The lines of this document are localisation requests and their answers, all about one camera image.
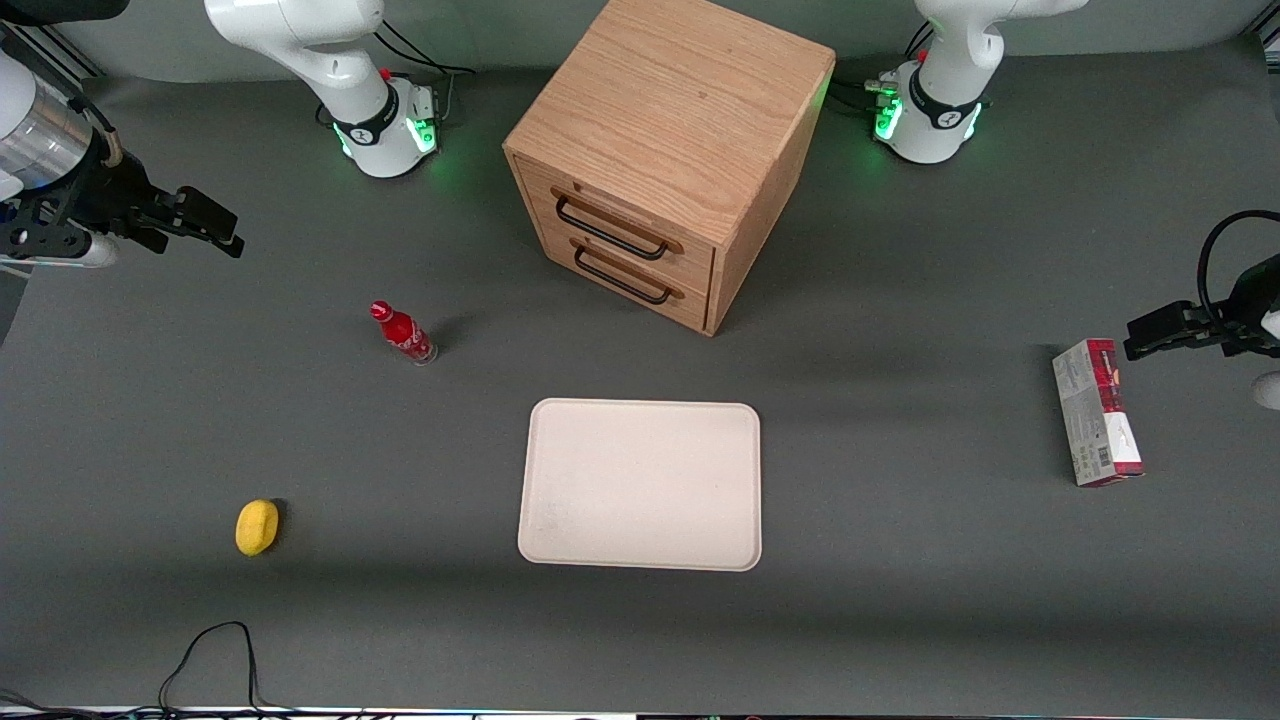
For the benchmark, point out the aluminium frame profile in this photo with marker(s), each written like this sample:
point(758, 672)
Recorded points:
point(50, 50)

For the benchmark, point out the red cola bottle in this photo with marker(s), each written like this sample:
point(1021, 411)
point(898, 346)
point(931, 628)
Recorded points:
point(405, 335)

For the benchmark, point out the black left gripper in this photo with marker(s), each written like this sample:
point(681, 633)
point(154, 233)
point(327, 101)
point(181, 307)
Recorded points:
point(1252, 301)

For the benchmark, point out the yellow lemon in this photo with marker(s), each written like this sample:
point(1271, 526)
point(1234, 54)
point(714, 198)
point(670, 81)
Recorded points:
point(256, 527)

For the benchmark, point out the beige plastic tray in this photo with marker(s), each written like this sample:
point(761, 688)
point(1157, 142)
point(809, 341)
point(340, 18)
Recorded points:
point(640, 485)

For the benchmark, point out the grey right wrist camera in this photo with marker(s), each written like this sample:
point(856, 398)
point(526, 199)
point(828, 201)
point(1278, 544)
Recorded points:
point(85, 252)

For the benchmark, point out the wooden drawer cabinet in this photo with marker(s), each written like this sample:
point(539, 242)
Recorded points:
point(680, 100)

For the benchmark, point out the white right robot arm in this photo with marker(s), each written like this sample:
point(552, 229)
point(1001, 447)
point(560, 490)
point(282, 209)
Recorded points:
point(330, 60)

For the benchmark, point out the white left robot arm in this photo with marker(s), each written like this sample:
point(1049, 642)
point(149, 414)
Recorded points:
point(945, 90)

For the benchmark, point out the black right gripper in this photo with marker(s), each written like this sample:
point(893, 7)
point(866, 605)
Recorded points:
point(97, 193)

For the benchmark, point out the grey red carton box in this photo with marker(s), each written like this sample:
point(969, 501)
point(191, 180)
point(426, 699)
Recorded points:
point(1095, 415)

